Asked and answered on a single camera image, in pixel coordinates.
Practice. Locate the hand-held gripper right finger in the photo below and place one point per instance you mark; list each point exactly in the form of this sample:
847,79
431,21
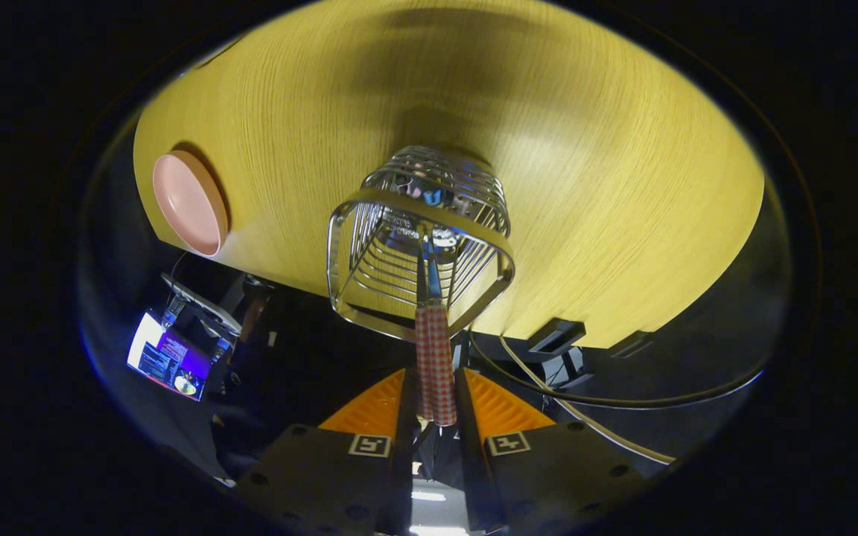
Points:
548,484

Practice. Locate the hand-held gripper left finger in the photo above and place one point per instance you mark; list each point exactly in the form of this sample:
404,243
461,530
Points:
325,484

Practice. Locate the laptop with lit screen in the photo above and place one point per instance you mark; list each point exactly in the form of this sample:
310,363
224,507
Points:
168,357

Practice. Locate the pink round plate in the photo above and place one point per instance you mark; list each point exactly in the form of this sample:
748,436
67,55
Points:
187,205

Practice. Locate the black table bracket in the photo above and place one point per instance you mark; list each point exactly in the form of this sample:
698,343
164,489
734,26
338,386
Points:
631,344
555,335

